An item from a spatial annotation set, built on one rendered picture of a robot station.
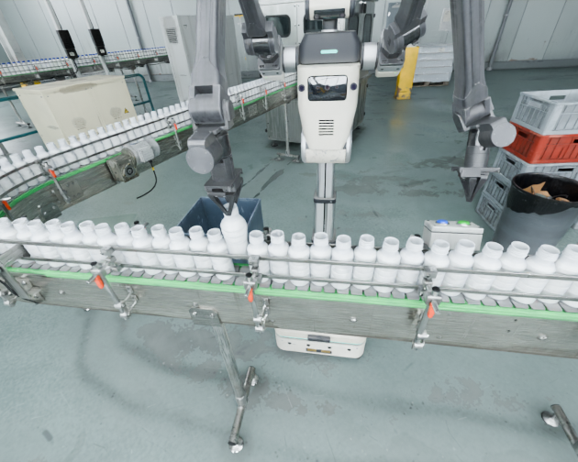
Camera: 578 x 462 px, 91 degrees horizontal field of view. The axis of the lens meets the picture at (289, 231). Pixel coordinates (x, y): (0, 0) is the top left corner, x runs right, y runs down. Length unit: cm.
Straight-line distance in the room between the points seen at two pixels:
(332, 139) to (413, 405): 139
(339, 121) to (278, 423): 146
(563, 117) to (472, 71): 203
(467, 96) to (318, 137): 56
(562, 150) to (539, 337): 212
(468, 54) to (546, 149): 213
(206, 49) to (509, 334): 102
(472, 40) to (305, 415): 163
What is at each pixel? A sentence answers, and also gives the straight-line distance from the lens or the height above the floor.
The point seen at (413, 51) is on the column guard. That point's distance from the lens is 822.
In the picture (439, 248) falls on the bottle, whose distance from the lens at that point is 78.
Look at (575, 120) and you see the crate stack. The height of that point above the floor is 98.
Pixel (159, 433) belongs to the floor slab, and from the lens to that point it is 186.
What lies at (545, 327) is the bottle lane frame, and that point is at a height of 94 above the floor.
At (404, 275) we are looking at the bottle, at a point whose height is 107.
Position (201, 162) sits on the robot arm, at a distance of 60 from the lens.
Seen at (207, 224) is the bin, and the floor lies 79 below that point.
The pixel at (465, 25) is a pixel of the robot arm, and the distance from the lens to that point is 83.
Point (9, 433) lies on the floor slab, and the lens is 229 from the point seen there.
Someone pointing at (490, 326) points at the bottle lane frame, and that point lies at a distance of 98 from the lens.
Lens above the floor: 162
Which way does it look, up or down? 36 degrees down
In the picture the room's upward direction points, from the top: 4 degrees counter-clockwise
